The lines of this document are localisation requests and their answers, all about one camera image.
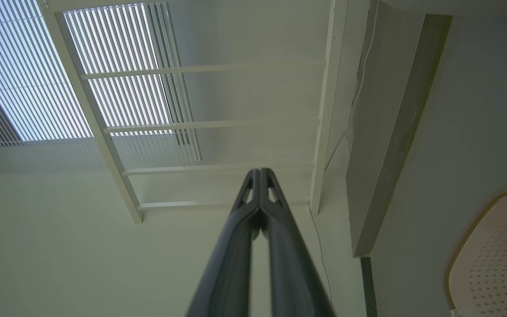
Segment white wooden railing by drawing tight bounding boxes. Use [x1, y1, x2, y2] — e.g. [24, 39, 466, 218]
[38, 0, 349, 224]

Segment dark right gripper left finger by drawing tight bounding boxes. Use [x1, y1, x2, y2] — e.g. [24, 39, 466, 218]
[186, 169, 261, 317]

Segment thin wall cable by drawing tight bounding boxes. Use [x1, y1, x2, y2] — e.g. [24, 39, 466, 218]
[308, 207, 334, 306]

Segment white slatted window blinds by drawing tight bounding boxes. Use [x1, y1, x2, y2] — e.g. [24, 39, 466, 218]
[0, 0, 202, 173]

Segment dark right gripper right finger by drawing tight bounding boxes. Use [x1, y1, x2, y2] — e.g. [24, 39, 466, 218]
[261, 167, 336, 317]

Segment cream perforated laundry basket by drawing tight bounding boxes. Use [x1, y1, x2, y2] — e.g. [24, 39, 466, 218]
[445, 185, 507, 317]

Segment black baseboard strip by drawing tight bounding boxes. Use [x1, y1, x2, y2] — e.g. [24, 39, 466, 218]
[360, 257, 378, 317]

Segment light grey floor cable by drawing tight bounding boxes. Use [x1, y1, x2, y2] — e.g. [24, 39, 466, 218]
[323, 0, 379, 173]

